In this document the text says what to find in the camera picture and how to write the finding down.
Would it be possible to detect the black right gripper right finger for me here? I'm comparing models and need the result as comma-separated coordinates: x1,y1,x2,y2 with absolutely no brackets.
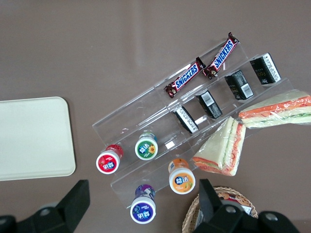
193,179,300,233

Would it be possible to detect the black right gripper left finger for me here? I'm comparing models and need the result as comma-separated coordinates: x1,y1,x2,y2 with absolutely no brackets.
0,179,91,233

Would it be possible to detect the green gum bottle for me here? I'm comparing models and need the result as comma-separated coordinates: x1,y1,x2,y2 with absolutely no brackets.
134,131,159,161

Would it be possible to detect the orange gum bottle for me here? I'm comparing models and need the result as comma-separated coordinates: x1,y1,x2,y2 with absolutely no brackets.
168,158,196,195

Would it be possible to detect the red gum bottle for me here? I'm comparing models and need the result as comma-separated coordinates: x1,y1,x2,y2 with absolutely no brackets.
95,144,124,174

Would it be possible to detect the purple gum bottle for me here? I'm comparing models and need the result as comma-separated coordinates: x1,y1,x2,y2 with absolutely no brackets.
129,184,157,224

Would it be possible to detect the cream rectangular plastic tray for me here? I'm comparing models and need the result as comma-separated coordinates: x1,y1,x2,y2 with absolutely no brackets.
0,96,76,182

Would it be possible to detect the woven wicker basket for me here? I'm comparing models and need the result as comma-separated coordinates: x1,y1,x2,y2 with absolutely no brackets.
182,186,259,233

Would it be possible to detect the plastic wrapped triangle sandwich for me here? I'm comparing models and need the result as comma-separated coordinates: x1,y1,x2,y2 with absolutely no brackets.
192,116,247,177
238,89,311,129

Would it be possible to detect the small black snack box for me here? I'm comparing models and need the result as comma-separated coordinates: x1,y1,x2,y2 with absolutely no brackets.
250,52,282,85
224,69,254,100
173,105,199,134
195,90,224,120

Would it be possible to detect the clear acrylic tiered display shelf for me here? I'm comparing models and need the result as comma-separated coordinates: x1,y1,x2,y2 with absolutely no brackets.
92,38,296,210

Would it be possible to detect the Snickers chocolate bar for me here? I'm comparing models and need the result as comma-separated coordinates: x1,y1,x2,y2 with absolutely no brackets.
203,32,241,80
164,57,207,99

